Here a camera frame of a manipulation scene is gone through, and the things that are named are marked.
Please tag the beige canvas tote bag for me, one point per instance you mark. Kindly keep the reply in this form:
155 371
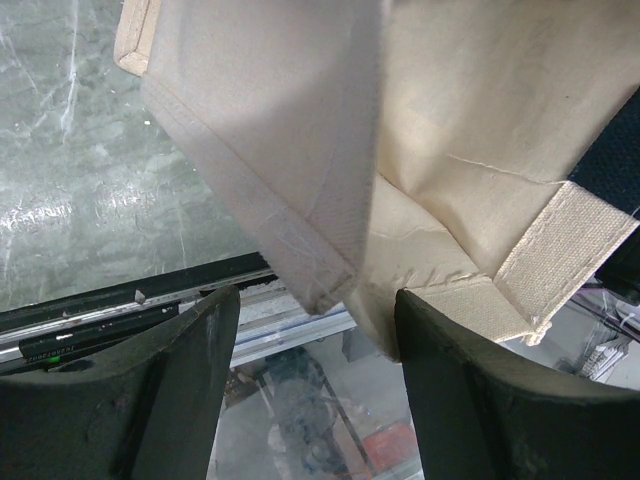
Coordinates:
482 155

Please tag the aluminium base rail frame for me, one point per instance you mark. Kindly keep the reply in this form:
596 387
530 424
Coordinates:
267 319

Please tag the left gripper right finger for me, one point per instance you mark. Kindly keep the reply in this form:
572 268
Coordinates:
481 411

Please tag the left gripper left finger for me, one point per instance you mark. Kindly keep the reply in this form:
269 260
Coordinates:
146 408

